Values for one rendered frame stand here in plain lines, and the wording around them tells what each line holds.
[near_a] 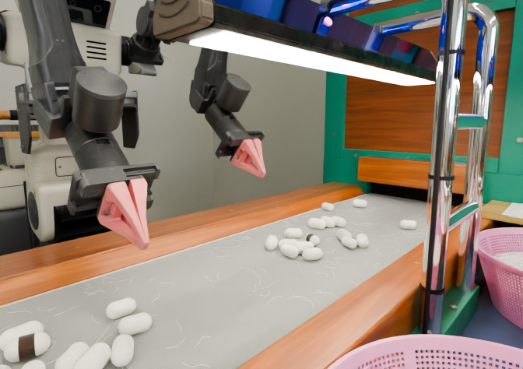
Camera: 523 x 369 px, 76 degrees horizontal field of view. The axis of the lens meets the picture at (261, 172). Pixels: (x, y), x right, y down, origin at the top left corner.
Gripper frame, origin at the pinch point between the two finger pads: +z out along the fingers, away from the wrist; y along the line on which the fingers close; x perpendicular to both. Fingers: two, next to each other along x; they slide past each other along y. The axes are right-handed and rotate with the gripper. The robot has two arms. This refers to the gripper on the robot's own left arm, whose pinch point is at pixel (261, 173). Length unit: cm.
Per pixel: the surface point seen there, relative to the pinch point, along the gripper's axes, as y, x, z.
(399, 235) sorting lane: 16.2, -5.3, 24.5
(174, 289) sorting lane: -26.3, 2.5, 15.5
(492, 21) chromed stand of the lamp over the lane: 6.0, -41.2, 13.1
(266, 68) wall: 132, 44, -130
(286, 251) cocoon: -8.0, -0.9, 17.5
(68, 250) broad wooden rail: -34.0, 12.2, 0.2
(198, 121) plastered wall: 116, 115, -157
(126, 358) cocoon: -37.0, -4.8, 22.6
